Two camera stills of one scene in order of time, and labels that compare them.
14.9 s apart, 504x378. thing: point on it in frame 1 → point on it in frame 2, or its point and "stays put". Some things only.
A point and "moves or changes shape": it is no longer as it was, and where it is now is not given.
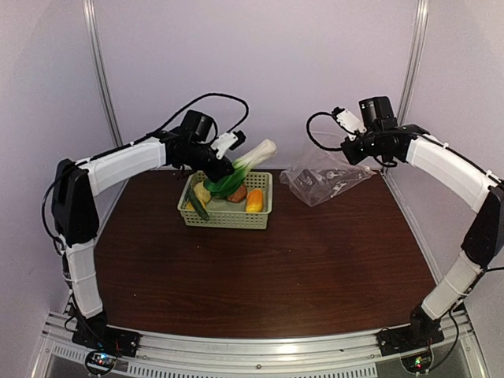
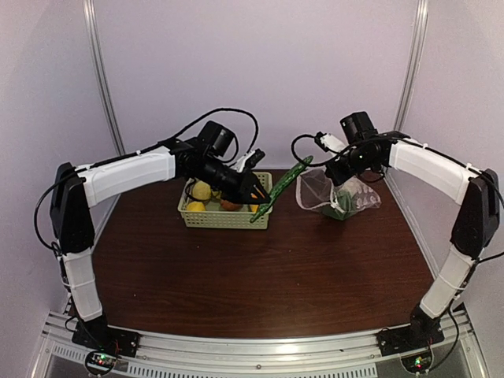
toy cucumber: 190,195 → 288,179
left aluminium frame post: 93,38 stays put
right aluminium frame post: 423,9 stays put
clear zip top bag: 320,176 moves or changes shape
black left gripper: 224,167 → 242,191
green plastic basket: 225,213 stays put
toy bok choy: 230,182 moves or changes shape
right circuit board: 419,362 stays put
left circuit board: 100,362 stays put
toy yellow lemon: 189,206 stays put
